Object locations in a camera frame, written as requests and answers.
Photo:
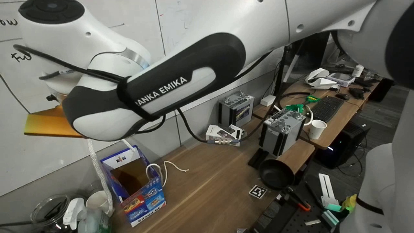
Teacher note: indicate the black monitor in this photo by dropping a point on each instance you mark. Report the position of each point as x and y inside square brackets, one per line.
[309, 51]

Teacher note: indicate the glass jar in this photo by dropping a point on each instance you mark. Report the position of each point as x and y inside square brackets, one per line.
[48, 210]

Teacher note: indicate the black keyboard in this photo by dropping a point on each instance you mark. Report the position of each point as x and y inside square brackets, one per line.
[326, 108]

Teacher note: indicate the white bracket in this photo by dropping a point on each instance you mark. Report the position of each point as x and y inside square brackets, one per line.
[327, 191]

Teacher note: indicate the black computer mouse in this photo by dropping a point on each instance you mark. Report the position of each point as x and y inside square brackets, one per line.
[343, 96]

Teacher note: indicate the orange board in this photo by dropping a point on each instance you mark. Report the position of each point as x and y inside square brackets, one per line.
[48, 124]

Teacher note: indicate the wooden desk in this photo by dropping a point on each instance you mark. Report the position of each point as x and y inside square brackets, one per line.
[336, 124]

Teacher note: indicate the black frying pan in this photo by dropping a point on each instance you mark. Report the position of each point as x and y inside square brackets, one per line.
[276, 174]

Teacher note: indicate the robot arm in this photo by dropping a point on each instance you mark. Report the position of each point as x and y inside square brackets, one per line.
[265, 22]

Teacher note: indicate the blue cardboard box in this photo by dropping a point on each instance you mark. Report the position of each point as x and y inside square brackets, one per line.
[147, 197]

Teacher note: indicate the small white product box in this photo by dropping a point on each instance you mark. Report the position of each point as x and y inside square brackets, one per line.
[215, 131]

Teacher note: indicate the black glove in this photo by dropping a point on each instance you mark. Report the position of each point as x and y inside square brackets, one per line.
[356, 93]

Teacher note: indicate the black and white marker tag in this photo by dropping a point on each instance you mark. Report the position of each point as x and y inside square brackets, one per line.
[257, 191]

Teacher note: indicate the crumpled white paper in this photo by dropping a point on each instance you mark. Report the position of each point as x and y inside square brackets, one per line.
[318, 82]

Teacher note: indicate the yellow green plastic part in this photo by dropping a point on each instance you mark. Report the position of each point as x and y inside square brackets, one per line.
[350, 203]

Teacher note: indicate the grey battery with label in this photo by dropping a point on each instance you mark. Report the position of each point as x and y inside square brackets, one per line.
[234, 110]

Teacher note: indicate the teal plastic part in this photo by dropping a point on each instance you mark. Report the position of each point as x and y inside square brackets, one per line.
[330, 217]

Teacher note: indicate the black computer tower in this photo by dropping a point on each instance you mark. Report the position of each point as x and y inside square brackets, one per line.
[346, 142]

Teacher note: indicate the white spray bottle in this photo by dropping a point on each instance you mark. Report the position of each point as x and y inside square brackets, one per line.
[92, 223]

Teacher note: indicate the flat white box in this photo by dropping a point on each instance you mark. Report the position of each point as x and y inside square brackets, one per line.
[341, 79]

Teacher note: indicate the white power adapter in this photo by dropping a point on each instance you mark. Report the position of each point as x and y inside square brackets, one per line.
[267, 100]

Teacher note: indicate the white paper cup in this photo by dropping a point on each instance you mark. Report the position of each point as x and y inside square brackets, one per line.
[97, 200]
[316, 130]

